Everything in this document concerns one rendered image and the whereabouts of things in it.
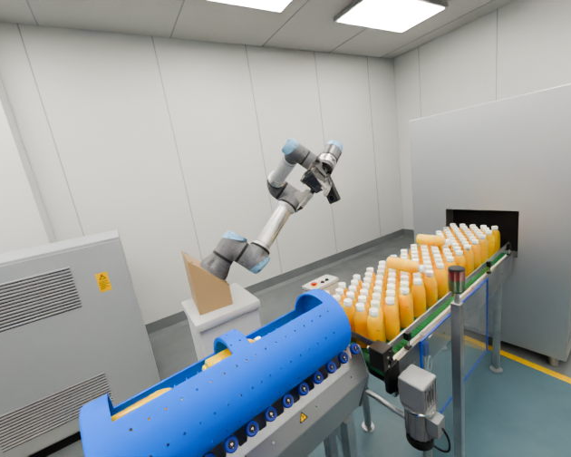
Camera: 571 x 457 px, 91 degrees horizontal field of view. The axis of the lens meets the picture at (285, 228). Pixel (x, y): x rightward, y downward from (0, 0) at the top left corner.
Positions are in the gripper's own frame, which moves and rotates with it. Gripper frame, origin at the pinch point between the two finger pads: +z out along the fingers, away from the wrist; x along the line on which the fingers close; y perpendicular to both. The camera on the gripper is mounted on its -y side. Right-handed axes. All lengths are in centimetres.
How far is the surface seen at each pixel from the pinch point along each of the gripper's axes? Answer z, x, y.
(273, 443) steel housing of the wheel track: 67, -26, -39
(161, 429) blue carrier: 75, -20, 1
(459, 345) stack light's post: 5, 6, -91
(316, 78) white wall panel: -369, -164, 6
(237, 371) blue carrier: 55, -18, -11
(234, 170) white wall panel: -182, -237, 10
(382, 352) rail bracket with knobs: 24, -7, -60
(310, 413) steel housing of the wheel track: 53, -25, -49
